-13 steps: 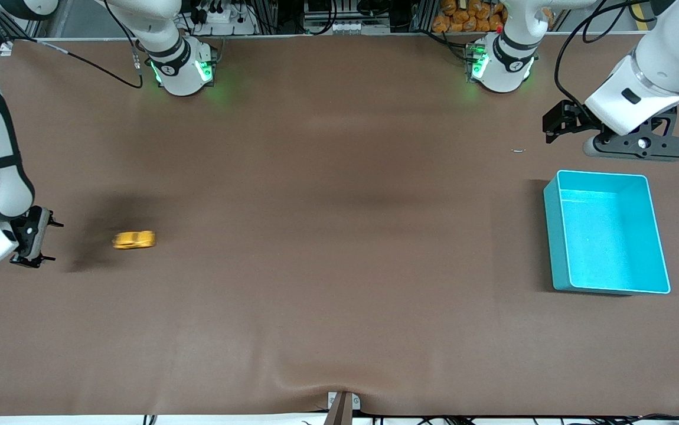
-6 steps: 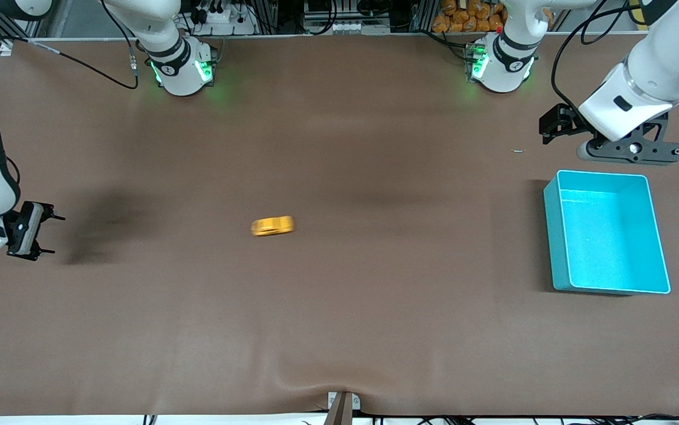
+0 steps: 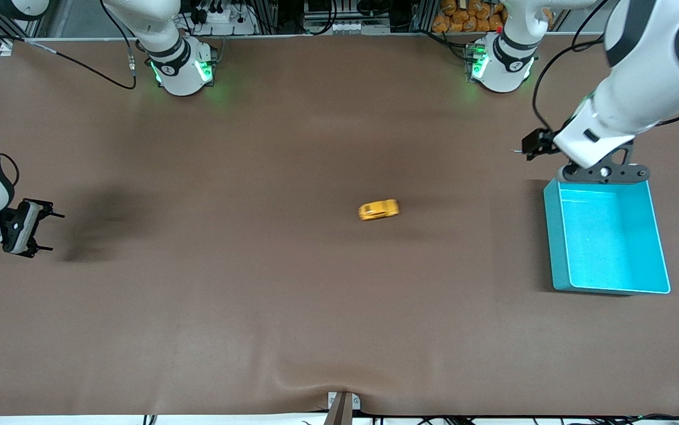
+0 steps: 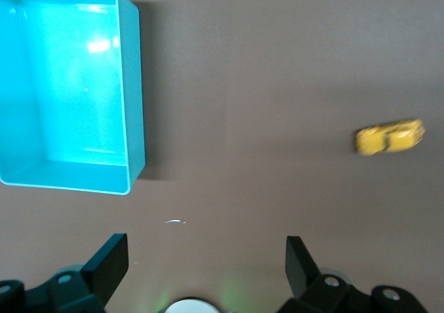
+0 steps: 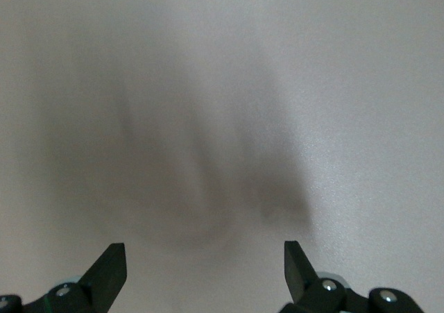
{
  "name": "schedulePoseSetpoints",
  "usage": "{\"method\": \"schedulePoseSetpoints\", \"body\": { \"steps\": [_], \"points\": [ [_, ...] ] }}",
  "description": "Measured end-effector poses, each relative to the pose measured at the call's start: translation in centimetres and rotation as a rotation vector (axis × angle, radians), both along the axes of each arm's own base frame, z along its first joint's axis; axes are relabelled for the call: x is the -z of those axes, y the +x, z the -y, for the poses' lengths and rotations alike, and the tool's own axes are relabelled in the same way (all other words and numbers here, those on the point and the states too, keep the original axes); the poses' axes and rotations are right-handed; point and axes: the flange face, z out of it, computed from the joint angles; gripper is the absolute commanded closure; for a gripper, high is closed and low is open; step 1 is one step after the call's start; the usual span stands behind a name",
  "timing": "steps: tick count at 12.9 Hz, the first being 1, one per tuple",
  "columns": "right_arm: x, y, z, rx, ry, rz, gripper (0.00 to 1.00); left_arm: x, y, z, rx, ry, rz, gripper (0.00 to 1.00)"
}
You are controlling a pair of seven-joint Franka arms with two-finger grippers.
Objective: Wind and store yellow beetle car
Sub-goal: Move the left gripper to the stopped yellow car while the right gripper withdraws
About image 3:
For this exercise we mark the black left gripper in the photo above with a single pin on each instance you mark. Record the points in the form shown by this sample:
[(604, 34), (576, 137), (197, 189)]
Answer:
[(539, 143)]

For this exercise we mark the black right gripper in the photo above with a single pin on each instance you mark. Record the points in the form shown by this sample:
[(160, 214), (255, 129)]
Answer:
[(15, 226)]

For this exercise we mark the yellow beetle toy car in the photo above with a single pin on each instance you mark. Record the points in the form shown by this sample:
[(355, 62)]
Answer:
[(379, 209)]

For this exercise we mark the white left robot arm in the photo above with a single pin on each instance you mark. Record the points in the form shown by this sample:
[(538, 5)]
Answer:
[(640, 100)]

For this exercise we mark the teal plastic storage bin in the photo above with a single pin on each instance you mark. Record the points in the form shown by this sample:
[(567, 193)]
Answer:
[(611, 248)]

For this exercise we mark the orange packaged goods pile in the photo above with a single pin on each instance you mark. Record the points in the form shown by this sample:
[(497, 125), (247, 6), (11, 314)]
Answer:
[(463, 20)]

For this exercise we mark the white terminal block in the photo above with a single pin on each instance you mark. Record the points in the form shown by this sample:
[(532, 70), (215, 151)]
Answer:
[(345, 27)]

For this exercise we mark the brown table cover mat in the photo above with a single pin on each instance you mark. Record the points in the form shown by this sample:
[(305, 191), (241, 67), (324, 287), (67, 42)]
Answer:
[(339, 295)]

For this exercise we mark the white power strip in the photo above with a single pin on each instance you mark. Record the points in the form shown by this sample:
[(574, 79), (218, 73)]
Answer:
[(224, 19)]

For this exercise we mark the aluminium frame rail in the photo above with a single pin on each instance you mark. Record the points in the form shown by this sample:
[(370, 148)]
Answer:
[(15, 26)]

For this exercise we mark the metal table edge bracket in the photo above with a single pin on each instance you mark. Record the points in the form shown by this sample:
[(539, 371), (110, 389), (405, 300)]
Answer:
[(342, 407)]

